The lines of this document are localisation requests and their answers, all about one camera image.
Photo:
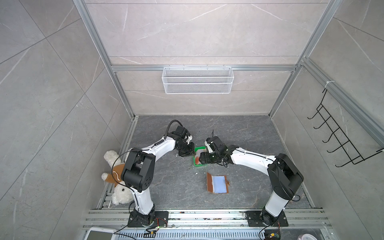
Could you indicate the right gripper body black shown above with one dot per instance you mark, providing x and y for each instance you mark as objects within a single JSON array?
[{"x": 212, "y": 157}]

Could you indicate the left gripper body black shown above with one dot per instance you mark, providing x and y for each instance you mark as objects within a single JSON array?
[{"x": 186, "y": 149}]

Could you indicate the green plastic card tray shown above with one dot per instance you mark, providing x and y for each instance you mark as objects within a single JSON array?
[{"x": 196, "y": 157}]

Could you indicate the brown leather card holder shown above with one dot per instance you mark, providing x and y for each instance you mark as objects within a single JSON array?
[{"x": 217, "y": 184}]

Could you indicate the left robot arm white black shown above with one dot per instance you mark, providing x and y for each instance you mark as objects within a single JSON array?
[{"x": 138, "y": 172}]

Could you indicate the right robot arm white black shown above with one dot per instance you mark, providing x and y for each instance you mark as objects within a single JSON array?
[{"x": 285, "y": 177}]

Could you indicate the white brown plush toy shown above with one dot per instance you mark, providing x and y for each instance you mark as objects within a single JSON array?
[{"x": 121, "y": 194}]

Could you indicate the white device at bottom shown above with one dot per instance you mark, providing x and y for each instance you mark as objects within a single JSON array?
[{"x": 97, "y": 233}]

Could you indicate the white wire mesh basket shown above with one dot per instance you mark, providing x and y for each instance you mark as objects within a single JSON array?
[{"x": 197, "y": 80}]

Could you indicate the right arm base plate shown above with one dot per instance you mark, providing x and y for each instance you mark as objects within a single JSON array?
[{"x": 264, "y": 219}]

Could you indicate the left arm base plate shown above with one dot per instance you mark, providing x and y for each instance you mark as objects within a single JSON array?
[{"x": 152, "y": 220}]

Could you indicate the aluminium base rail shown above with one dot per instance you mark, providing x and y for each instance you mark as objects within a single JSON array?
[{"x": 224, "y": 224}]

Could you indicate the black wire hook rack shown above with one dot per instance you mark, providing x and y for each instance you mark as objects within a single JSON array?
[{"x": 344, "y": 143}]

